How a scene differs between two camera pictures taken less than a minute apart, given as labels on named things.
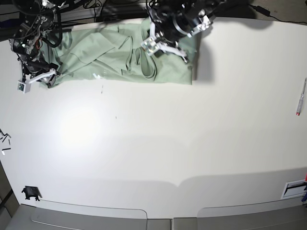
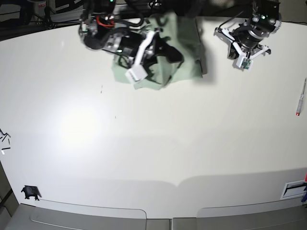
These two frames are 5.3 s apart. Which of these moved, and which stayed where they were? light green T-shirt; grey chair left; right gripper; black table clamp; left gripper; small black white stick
Moved: right gripper; light green T-shirt; left gripper
Stayed: small black white stick; black table clamp; grey chair left
